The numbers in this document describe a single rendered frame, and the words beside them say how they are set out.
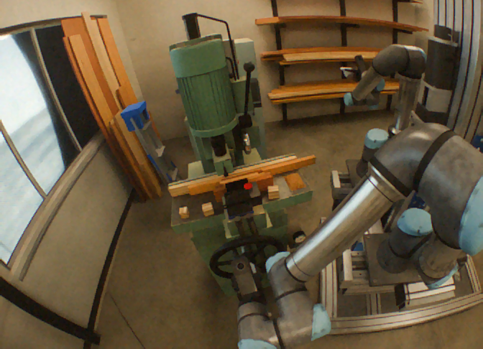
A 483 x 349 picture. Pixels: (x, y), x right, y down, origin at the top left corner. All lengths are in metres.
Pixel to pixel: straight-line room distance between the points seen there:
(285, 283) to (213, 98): 0.55
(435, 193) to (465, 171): 0.05
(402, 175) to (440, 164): 0.07
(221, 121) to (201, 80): 0.15
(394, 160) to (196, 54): 0.55
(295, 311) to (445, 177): 0.36
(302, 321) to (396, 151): 0.35
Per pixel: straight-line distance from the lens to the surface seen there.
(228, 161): 0.84
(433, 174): 0.33
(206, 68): 0.66
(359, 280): 0.89
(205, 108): 0.70
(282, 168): 0.99
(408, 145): 0.35
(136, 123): 1.59
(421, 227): 0.72
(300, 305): 0.48
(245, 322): 0.50
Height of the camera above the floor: 1.54
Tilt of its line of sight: 37 degrees down
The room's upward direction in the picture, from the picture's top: 11 degrees counter-clockwise
